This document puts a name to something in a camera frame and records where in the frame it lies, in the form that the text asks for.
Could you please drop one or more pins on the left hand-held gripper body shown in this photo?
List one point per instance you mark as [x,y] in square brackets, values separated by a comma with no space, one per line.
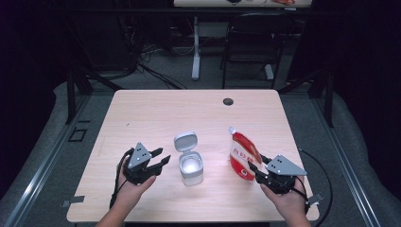
[140,171]

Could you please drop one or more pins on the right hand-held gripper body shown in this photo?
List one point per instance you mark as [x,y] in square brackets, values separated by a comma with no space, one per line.
[279,183]

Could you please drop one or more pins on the red and white spouted pouch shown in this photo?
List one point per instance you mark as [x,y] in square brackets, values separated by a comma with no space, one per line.
[242,154]

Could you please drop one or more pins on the white jar with hinged lid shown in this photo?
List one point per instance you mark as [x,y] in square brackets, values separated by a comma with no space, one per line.
[190,164]

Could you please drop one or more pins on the person's left hand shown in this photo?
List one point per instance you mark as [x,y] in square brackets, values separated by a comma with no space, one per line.
[130,194]

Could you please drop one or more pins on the person's right hand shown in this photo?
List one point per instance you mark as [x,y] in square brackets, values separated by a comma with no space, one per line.
[290,206]

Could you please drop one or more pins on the black table grommet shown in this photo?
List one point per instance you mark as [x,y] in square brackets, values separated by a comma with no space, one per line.
[228,101]

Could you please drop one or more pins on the white table foot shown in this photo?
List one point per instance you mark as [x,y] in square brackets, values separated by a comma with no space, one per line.
[269,72]

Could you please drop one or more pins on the black metal stand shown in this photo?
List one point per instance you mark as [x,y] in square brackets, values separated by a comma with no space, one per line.
[329,97]
[71,94]

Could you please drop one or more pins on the white table leg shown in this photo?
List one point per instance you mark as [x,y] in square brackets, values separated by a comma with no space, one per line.
[196,50]

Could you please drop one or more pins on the black folding chair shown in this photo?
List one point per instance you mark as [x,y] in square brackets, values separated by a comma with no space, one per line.
[257,41]

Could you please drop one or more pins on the orange item on background table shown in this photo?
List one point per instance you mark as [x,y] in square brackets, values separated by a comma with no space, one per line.
[283,1]

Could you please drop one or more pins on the aluminium floor rail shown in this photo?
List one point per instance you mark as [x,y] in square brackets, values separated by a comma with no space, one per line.
[44,170]
[353,186]

